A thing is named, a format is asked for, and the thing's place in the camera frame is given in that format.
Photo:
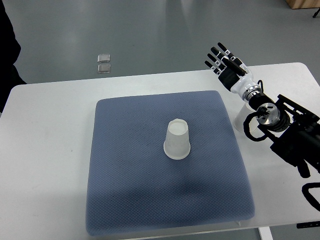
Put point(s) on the black white robotic hand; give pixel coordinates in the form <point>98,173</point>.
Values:
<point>234,75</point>

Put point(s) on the white paper cup on mat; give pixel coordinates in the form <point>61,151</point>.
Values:
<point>177,144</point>

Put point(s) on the wooden furniture corner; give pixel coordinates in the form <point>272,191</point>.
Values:
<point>303,4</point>

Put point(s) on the black tripod foot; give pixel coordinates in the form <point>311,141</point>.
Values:
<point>316,13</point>

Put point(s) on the lower silver floor plate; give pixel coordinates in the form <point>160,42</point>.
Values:
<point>104,68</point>

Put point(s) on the silver floor plate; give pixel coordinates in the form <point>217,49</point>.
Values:
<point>104,68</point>
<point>104,58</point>

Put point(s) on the upper silver floor plate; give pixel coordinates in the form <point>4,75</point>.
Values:
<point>104,58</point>

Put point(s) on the blue textured cushion mat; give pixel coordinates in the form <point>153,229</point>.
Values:
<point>134,186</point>

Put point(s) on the white table leg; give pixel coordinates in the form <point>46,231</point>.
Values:
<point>265,233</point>

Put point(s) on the black table control panel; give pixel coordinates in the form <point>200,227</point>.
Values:
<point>304,225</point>

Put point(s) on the dark figure at left edge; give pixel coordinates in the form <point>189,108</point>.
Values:
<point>9,52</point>

